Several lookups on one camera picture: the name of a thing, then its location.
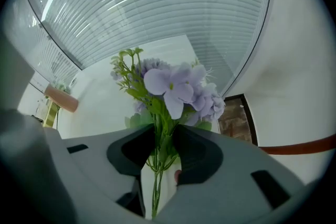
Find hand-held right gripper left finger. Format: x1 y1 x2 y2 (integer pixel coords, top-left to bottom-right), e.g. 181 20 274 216
43 124 156 218

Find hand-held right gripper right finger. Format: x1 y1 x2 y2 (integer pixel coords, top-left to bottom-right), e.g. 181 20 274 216
160 124 308 224

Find pink vase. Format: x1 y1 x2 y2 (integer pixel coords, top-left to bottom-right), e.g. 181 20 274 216
44 84 80 114

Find white green flowers bunch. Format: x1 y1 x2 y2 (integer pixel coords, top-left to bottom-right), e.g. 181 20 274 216
50 79 72 95

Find purple flowers bunch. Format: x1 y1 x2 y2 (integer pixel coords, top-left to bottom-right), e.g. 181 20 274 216
110 47 226 220

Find brown wooden door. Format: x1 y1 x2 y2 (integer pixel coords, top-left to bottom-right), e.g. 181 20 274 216
217 94 259 147

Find yellow striped box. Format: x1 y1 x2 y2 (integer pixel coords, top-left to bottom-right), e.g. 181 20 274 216
43 100 60 129

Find white window blinds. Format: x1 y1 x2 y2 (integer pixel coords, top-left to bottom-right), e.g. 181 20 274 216
5 0 274 98

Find brown wooden rail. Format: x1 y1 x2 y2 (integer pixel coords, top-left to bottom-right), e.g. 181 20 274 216
258 133 336 156

